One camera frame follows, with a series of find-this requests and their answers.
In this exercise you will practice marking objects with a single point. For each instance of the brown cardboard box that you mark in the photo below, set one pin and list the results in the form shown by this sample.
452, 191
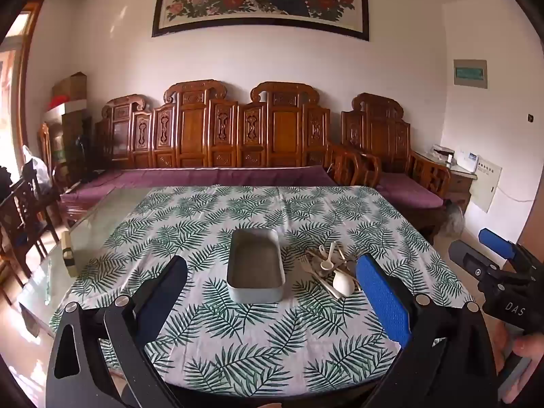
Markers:
70, 87

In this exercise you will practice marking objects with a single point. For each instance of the wooden side table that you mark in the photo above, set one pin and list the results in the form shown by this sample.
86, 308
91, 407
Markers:
461, 187

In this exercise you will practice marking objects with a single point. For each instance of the white soup spoon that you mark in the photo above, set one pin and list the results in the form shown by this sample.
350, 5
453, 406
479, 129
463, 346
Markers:
343, 285

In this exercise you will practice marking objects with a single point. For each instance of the white wall panel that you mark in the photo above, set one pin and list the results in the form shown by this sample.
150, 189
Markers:
486, 185

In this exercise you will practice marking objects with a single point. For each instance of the leaf print tablecloth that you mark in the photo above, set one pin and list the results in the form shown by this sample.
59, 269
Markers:
255, 340

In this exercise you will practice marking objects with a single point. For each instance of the black clothing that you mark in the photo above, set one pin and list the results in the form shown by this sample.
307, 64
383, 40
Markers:
6, 180

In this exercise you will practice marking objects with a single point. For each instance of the small white spoon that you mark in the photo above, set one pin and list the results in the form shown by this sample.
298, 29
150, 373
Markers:
326, 266

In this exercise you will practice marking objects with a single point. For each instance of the red item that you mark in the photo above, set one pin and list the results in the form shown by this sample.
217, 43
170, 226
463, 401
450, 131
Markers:
57, 102

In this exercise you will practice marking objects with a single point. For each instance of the carved wooden sofa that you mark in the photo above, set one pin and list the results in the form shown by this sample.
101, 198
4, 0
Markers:
195, 136

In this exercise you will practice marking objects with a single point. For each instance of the grey rectangular container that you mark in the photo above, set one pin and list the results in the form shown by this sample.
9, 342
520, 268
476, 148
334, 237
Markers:
255, 263

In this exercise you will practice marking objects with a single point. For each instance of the feather duster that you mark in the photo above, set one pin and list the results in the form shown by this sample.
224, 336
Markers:
454, 221

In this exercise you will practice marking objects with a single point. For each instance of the dark wooden dining chair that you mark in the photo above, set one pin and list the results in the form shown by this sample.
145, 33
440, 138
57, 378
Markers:
25, 221

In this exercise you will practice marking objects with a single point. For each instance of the white cardboard box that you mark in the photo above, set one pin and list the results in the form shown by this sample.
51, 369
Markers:
63, 112

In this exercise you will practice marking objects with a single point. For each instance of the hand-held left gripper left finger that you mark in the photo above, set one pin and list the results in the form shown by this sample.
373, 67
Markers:
165, 293

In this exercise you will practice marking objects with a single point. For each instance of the carved wooden armchair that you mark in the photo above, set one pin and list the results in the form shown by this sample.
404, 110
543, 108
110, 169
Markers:
382, 131

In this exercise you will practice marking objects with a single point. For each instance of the white plastic bag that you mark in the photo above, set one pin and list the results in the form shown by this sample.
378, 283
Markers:
36, 165

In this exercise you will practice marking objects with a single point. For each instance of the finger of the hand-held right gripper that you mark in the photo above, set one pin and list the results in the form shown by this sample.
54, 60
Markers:
467, 259
497, 240

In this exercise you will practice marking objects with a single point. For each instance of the wooden framed window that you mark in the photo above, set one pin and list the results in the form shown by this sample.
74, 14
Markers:
23, 76

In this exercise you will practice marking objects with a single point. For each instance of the grey wall panel box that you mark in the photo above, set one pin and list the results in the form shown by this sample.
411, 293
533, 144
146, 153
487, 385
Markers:
469, 74

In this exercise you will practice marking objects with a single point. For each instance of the purple armchair cushion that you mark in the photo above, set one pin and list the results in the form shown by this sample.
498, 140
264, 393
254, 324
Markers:
408, 191

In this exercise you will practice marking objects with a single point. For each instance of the tissue box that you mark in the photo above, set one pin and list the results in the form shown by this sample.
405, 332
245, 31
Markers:
440, 151

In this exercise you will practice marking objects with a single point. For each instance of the person's right hand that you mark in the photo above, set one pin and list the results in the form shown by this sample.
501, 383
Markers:
531, 348

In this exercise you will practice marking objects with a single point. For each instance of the purple sofa cushion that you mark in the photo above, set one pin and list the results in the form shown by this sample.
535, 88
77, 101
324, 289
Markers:
191, 176

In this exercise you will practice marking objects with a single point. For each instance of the white telephone device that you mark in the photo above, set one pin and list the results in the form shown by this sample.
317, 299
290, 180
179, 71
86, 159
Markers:
467, 159

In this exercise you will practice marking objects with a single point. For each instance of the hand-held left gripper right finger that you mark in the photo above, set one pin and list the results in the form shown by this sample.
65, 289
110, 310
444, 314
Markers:
382, 297

